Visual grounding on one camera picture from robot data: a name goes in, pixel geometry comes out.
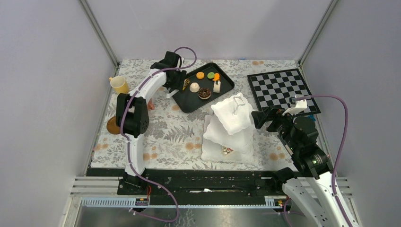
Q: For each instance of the orange macaron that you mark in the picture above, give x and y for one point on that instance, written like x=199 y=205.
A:
x=200 y=75

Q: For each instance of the green macaron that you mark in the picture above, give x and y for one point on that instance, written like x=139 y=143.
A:
x=211 y=75

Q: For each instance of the black serving tray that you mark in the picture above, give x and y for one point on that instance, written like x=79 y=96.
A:
x=206 y=84

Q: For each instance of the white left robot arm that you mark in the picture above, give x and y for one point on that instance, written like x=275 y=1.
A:
x=132 y=108

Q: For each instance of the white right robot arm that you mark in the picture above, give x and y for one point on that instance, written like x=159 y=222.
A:
x=298 y=136

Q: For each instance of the orange fish pastry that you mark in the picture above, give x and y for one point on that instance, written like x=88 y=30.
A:
x=216 y=77

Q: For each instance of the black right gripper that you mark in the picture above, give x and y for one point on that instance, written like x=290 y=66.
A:
x=259 y=117

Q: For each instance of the pink strawberry cake slice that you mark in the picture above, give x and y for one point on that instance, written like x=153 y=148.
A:
x=226 y=151

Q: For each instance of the cream round mousse cake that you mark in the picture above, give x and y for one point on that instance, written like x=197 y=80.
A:
x=194 y=87

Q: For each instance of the silver serving tongs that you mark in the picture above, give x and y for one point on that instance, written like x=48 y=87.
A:
x=171 y=92

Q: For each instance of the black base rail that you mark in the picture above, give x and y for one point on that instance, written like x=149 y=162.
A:
x=197 y=187

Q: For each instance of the yellow striped cake slice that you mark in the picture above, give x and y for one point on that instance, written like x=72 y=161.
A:
x=185 y=84

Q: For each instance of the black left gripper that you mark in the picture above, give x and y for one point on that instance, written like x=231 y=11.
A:
x=178 y=84

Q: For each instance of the chocolate sprinkle donut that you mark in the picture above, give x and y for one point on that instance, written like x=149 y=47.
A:
x=204 y=93

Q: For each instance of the black and grey chessboard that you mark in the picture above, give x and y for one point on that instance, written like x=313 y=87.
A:
x=277 y=88

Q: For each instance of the white three-tier dessert stand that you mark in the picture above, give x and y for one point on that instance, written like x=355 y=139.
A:
x=231 y=126

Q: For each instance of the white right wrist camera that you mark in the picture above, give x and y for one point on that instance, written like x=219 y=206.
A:
x=297 y=105

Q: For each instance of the large brown saucer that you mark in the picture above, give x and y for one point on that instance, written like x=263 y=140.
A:
x=112 y=127

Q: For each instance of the yellow cup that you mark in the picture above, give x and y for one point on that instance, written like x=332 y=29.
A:
x=119 y=84

